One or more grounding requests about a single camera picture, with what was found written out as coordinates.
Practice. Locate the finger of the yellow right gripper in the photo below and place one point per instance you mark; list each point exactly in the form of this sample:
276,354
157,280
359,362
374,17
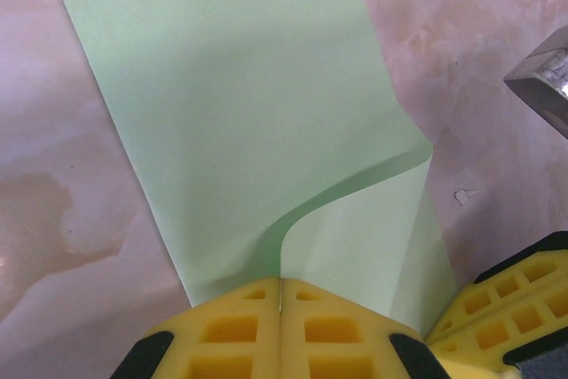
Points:
523,283
506,339

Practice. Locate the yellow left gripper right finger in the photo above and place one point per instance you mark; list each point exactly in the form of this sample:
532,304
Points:
333,334

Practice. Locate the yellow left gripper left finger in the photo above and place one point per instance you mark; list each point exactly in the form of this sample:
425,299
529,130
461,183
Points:
231,334

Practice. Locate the light green paper sheet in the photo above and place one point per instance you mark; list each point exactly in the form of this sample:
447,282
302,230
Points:
222,108

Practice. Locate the aluminium frame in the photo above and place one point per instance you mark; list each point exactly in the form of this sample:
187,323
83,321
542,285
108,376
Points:
543,86

